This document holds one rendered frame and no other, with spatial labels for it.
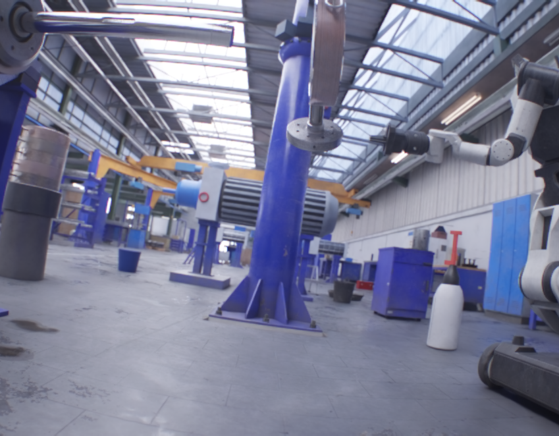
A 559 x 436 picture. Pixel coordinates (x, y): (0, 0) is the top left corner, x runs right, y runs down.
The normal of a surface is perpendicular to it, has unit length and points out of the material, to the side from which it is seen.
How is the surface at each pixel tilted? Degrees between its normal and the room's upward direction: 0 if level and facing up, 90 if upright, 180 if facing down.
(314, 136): 49
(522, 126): 110
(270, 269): 90
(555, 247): 90
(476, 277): 90
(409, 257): 90
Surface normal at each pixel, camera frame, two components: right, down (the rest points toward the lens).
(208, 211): 0.08, -0.10
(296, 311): -0.30, -0.14
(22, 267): 0.74, 0.04
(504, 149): -0.64, 0.17
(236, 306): 0.46, -0.04
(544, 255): -0.97, -0.22
